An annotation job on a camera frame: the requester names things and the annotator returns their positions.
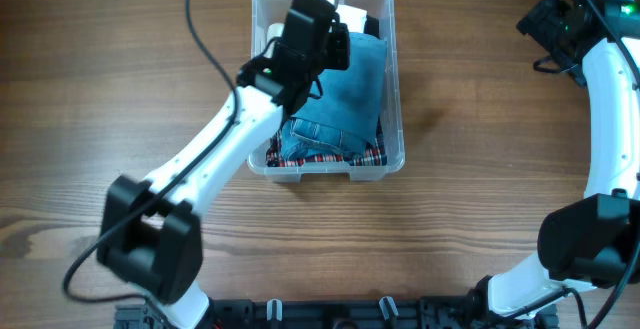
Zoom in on white printed shirt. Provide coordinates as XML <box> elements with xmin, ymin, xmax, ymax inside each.
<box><xmin>336</xmin><ymin>4</ymin><xmax>367</xmax><ymax>33</ymax></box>

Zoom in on black cloth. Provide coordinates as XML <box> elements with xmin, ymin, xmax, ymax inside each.
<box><xmin>363</xmin><ymin>15</ymin><xmax>380</xmax><ymax>39</ymax></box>

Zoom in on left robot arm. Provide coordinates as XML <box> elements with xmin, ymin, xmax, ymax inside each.
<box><xmin>97</xmin><ymin>0</ymin><xmax>349</xmax><ymax>328</ymax></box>

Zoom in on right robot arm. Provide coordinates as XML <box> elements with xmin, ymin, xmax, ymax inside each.
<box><xmin>452</xmin><ymin>0</ymin><xmax>639</xmax><ymax>328</ymax></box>

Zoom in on clear plastic storage container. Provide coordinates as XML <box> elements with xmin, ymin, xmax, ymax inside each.
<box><xmin>247</xmin><ymin>0</ymin><xmax>405</xmax><ymax>183</ymax></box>

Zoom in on cream white cloth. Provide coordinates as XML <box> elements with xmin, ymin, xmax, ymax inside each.
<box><xmin>265</xmin><ymin>23</ymin><xmax>284</xmax><ymax>58</ymax></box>

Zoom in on blue denim jeans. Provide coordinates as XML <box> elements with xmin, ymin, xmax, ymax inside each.
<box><xmin>280</xmin><ymin>33</ymin><xmax>387</xmax><ymax>161</ymax></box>

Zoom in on red plaid shirt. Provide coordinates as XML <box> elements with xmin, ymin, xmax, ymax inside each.
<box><xmin>265</xmin><ymin>123</ymin><xmax>387</xmax><ymax>167</ymax></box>

